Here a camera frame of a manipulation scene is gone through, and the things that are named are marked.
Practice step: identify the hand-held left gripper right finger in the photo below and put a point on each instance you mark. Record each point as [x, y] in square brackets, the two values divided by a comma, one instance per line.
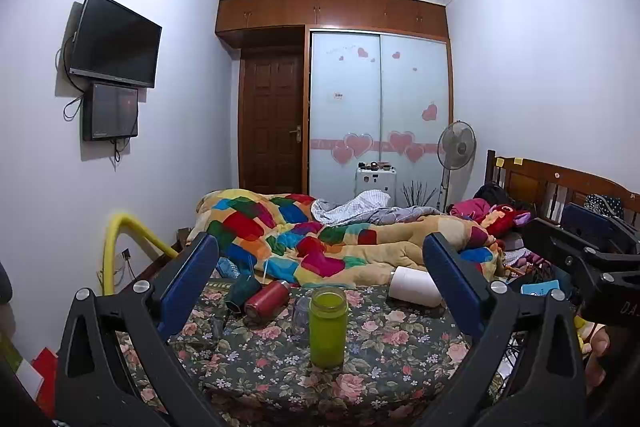
[452, 287]

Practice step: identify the grey striped cloth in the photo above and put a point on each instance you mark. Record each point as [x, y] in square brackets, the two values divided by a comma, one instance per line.
[350, 209]

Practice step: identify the black bag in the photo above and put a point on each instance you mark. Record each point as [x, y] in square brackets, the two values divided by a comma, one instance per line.
[492, 194]

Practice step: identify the frosted sliding door wardrobe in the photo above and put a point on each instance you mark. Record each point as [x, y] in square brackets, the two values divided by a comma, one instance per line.
[380, 107]

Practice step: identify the pink garment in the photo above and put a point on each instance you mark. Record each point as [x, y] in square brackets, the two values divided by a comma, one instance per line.
[470, 208]

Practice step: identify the green bottle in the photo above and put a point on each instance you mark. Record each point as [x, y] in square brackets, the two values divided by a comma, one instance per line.
[328, 329]

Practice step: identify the wall-mounted black television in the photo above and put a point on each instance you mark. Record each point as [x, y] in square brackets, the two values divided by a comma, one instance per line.
[116, 39]

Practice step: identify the colourful patchwork blanket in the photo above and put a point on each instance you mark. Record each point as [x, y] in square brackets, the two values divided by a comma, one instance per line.
[320, 239]

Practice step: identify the light blue book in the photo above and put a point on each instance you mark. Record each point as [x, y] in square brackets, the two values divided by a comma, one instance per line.
[540, 288]

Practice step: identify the white box appliance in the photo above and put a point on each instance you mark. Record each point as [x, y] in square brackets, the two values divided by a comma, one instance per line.
[375, 187]

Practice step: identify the clear glass cup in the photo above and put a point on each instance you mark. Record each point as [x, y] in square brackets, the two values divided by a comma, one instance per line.
[301, 311]

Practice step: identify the dark teal cup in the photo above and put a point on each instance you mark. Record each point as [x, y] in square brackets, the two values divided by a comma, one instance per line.
[240, 293]

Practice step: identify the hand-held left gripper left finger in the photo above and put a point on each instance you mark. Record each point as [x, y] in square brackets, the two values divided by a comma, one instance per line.
[192, 279]

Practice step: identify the brown wooden door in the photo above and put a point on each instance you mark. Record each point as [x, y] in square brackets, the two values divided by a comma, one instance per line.
[271, 122]

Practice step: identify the small black wall monitor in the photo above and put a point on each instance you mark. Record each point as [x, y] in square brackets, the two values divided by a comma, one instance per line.
[110, 112]

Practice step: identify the yellow padded pipe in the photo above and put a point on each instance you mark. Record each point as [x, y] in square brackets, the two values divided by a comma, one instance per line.
[131, 229]

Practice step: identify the black patterned cloth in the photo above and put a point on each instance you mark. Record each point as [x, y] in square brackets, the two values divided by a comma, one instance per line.
[604, 206]

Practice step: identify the red plush toy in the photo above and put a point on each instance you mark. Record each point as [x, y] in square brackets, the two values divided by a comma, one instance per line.
[505, 217]

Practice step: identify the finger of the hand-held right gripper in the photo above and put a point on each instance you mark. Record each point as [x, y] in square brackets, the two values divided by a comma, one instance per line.
[592, 224]
[555, 242]

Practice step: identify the red paper bag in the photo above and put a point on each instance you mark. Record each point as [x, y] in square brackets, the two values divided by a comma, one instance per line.
[46, 377]

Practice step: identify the wooden bed headboard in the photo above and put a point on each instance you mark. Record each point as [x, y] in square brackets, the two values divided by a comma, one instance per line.
[540, 184]

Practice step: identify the red metal bottle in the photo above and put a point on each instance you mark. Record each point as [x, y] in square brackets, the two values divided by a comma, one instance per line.
[266, 303]

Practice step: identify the white cup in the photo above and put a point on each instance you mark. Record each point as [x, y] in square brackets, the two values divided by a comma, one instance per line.
[414, 287]

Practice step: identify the floral bed sheet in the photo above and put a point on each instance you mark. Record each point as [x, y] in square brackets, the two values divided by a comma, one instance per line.
[280, 357]

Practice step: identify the wooden overhead cabinet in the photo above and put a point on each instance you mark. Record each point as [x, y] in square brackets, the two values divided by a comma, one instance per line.
[330, 14]

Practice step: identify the person's right hand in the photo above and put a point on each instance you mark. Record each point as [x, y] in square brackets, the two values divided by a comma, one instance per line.
[597, 357]

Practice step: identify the bunch of dark twigs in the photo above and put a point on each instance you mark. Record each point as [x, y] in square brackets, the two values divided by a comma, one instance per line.
[419, 196]

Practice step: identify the standing electric fan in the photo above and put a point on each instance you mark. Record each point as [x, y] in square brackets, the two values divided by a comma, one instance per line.
[456, 144]

